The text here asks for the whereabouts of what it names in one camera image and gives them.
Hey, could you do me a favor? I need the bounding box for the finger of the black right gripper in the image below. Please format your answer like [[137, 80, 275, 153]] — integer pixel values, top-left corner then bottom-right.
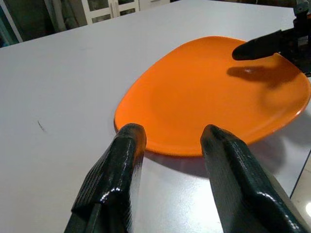
[[231, 29, 283, 61]]

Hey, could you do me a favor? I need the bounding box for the orange plate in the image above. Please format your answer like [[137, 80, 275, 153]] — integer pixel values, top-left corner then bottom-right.
[[113, 35, 311, 157]]

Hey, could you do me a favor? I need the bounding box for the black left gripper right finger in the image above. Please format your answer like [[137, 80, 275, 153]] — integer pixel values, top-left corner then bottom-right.
[[200, 124, 307, 233]]

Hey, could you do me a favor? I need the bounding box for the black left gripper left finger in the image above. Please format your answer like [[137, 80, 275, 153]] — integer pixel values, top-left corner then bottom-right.
[[63, 123, 147, 233]]

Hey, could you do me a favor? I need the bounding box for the white glass door cabinet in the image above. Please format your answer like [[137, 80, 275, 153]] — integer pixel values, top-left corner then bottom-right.
[[81, 0, 142, 25]]

